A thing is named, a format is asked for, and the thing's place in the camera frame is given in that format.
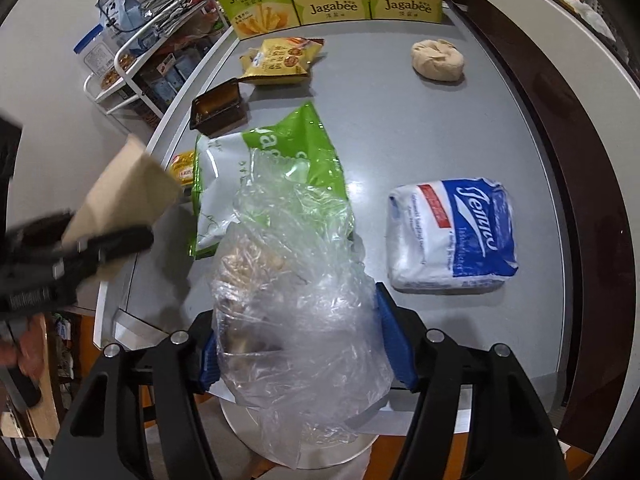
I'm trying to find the clear zip bag blue strip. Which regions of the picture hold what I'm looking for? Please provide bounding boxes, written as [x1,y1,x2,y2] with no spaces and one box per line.
[74,26,120,77]

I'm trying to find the beige dough bun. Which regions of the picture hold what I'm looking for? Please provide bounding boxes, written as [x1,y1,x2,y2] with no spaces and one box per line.
[411,38,466,82]

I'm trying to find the white crumpled paper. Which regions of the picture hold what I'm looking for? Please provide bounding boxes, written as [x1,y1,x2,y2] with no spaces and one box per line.
[570,0,615,41]

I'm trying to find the yellow snack packet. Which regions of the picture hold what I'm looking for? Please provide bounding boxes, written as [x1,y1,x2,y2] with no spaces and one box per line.
[236,37,325,86]

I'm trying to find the striped cloth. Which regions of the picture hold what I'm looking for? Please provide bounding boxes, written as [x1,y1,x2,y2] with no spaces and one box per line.
[0,435,57,480]

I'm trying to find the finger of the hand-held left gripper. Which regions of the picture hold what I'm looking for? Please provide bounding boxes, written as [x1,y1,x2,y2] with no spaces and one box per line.
[70,226,155,273]
[7,211,76,249]

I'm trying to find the white and blue tissue pack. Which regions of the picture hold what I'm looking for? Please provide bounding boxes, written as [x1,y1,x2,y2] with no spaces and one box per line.
[386,177,519,293]

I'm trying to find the small yellow packet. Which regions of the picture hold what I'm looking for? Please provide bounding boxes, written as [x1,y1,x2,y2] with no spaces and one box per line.
[167,151,198,188]

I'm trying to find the blue pouch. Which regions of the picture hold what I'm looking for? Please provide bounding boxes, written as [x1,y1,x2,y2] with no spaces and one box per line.
[96,0,147,32]

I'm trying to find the green snack box fries picture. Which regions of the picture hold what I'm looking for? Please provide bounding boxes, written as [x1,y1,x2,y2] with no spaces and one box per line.
[210,0,296,41]

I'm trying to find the person's left hand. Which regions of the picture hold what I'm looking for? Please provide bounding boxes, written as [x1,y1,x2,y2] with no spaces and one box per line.
[0,316,47,378]

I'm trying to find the clear plastic bag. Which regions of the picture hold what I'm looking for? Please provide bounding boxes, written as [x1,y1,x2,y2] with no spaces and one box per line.
[207,152,396,466]

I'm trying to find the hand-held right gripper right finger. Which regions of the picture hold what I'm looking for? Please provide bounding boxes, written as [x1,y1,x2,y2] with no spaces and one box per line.
[374,282,571,480]

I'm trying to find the brown plastic tray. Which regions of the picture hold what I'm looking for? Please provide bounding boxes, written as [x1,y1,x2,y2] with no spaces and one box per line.
[191,78,249,136]

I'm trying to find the clear-wrapped cookie pack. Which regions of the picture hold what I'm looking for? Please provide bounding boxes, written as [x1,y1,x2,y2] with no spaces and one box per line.
[101,55,137,92]

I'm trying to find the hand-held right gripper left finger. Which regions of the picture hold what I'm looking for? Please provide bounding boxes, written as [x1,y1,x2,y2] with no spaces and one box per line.
[44,311,223,480]

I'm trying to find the white wire rack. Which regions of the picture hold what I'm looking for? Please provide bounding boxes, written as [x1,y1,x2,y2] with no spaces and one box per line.
[82,0,236,118]

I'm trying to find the brown paper bag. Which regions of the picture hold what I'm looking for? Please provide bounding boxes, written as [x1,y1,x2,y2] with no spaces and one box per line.
[62,134,183,281]

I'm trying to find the green and white snack bag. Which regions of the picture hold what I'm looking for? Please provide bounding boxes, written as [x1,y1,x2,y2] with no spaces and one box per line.
[189,101,356,261]

